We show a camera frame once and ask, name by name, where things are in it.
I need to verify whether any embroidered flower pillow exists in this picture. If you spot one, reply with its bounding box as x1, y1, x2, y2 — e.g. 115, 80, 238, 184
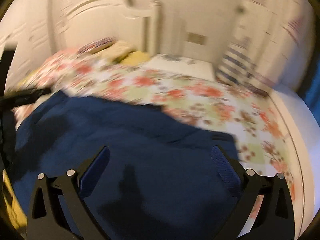
77, 37, 117, 54

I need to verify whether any wall socket plate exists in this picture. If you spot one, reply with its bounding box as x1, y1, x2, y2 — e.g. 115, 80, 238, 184
186, 32, 207, 46

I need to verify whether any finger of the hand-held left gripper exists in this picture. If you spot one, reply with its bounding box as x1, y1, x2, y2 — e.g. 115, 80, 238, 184
0, 87, 52, 109
0, 44, 18, 96

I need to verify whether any white window seat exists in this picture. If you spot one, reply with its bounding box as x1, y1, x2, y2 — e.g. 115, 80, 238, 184
269, 84, 320, 232

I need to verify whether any white nightstand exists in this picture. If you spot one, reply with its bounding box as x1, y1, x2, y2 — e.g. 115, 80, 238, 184
147, 53, 215, 82

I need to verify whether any navy puffer jacket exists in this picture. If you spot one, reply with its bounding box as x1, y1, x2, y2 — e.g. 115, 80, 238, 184
11, 91, 242, 240

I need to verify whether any yellow pillow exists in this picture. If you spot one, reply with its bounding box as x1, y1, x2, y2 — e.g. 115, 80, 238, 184
122, 51, 151, 66

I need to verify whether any dark framed window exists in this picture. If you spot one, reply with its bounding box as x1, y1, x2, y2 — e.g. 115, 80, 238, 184
303, 60, 320, 113

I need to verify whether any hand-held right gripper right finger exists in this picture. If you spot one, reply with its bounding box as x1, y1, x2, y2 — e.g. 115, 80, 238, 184
211, 144, 295, 240

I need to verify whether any white bed headboard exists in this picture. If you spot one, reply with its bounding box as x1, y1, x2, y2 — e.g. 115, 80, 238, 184
54, 0, 161, 55

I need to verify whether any floral bed sheet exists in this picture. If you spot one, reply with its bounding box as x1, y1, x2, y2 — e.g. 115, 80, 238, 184
14, 47, 302, 230

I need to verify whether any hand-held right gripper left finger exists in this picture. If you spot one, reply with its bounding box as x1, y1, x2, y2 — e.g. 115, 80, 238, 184
26, 146, 110, 240

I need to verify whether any cream pillow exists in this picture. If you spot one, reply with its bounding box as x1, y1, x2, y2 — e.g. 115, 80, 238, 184
105, 40, 137, 61

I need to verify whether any sailboat print curtain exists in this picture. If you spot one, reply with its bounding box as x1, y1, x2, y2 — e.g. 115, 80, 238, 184
216, 0, 313, 92

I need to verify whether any white wardrobe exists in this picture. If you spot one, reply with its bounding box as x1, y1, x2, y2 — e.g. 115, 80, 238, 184
0, 0, 55, 83

